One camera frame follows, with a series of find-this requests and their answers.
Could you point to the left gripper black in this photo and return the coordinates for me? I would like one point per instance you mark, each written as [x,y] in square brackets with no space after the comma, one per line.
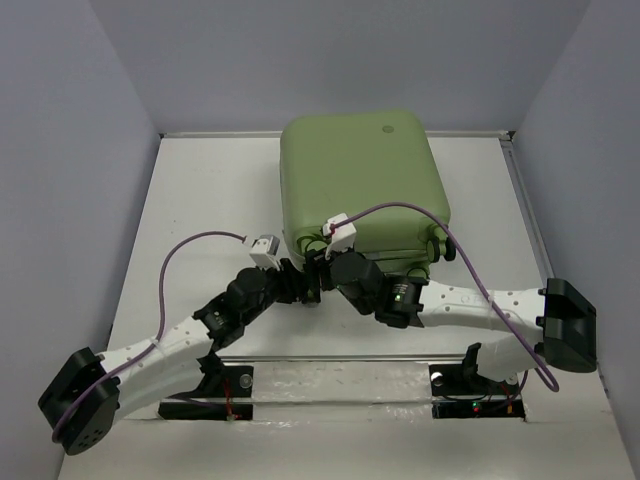
[290,280]

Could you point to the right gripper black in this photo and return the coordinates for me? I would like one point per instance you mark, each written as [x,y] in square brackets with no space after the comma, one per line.
[315,261]

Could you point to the green suitcase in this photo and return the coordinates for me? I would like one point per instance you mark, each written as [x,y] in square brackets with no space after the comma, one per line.
[347,163]

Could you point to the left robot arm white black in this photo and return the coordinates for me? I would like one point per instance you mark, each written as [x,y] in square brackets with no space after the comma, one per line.
[91,392]

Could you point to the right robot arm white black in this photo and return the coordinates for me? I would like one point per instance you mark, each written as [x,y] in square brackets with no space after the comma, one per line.
[550,327]

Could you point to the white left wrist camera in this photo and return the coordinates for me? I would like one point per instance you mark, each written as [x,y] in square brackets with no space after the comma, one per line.
[263,251]

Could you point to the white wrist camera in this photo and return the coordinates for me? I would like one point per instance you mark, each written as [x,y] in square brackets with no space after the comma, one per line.
[263,251]
[341,234]

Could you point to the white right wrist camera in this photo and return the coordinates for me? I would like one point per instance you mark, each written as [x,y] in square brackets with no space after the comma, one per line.
[341,234]

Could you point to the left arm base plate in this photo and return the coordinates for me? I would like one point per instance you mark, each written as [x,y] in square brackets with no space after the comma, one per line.
[224,396]

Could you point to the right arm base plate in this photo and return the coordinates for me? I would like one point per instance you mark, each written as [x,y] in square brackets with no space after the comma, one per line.
[456,397]

